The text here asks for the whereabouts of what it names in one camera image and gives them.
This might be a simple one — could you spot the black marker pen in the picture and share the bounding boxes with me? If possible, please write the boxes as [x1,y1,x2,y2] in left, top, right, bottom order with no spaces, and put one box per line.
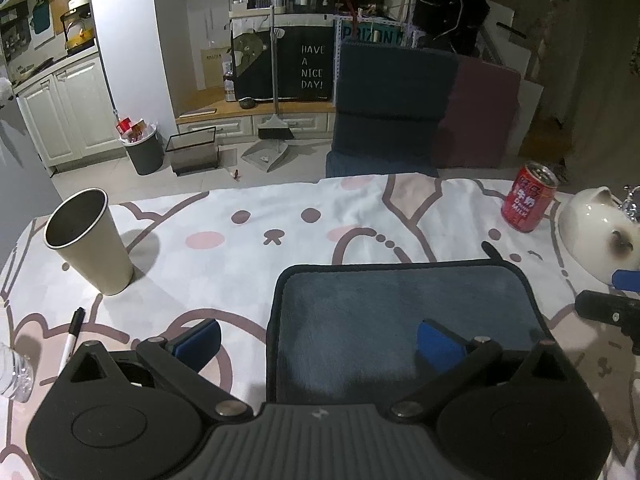
[57,306,87,376]

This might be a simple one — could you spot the grey dustpan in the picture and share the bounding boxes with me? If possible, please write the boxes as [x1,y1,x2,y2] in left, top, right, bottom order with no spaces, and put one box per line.
[241,137,292,172]

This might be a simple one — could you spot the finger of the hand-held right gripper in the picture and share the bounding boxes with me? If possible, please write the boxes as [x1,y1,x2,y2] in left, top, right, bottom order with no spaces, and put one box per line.
[611,269,640,292]
[574,290,640,356]

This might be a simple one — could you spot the maroon cushion panel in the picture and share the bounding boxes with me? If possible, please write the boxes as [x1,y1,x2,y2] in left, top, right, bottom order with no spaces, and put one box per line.
[434,55,522,169]

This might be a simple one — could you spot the clear plastic bottle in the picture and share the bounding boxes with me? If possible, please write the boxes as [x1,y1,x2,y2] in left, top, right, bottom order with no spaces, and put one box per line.
[0,342,35,403]

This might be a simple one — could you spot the shiny metal fitting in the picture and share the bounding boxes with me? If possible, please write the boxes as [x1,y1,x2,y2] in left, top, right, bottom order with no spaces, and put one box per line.
[619,185,640,222]

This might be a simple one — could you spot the cardboard box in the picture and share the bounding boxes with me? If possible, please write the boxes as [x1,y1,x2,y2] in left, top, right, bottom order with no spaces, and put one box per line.
[520,119,574,161]

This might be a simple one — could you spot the grey-blue towel with black edge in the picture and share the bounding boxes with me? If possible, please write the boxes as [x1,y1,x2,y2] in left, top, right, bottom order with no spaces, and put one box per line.
[265,258,557,406]

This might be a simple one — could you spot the dark blue chair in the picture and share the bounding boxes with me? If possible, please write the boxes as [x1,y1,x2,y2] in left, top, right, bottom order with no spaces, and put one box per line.
[325,41,459,179]

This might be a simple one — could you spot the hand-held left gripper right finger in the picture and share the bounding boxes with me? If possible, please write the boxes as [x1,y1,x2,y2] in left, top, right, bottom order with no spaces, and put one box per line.
[390,318,583,421]

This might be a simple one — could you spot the black hanging jacket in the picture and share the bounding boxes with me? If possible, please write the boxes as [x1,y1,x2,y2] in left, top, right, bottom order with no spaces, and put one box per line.
[412,0,494,54]

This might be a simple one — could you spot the black printed cloth banner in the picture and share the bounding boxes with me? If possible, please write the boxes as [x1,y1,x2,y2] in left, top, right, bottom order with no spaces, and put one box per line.
[231,22,335,102]

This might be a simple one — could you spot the red drink can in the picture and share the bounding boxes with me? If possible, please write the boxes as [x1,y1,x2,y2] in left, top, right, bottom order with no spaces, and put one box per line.
[501,161,559,233]

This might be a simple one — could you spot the grey trash bin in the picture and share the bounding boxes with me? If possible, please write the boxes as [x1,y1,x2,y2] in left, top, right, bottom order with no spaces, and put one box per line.
[120,127,165,177]

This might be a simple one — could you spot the black wire basket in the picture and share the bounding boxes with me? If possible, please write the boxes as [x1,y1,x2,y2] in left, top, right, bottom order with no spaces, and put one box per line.
[165,126,220,177]

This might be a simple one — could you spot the white cat-shaped ceramic pot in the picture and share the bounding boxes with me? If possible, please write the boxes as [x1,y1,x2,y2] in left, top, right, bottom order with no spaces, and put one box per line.
[557,186,640,286]

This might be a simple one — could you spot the beige cup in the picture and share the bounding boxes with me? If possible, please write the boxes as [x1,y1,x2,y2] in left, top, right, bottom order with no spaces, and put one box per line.
[43,188,135,296]

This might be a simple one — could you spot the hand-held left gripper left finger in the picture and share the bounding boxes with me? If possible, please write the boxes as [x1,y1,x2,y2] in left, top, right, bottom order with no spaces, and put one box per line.
[59,318,253,423]

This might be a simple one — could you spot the glass kettle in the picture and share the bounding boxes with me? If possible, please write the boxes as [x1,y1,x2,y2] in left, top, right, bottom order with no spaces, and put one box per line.
[60,7,97,55]

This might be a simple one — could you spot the grey broom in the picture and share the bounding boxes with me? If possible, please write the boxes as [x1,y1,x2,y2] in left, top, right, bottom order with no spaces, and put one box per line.
[257,5,296,141]

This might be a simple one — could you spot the red packets in bin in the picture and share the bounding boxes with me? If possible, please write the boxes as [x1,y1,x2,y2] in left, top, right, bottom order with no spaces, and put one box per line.
[116,116,159,144]

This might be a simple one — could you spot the white kitchen cabinet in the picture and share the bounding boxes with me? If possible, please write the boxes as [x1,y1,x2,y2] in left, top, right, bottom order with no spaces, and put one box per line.
[12,52,127,172]

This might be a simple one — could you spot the brown paper bag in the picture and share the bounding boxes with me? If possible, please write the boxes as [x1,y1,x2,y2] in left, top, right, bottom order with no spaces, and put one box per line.
[200,48,234,92]

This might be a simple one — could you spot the low wooden-top cabinet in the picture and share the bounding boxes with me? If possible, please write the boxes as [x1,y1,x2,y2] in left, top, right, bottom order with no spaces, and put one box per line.
[175,95,337,142]

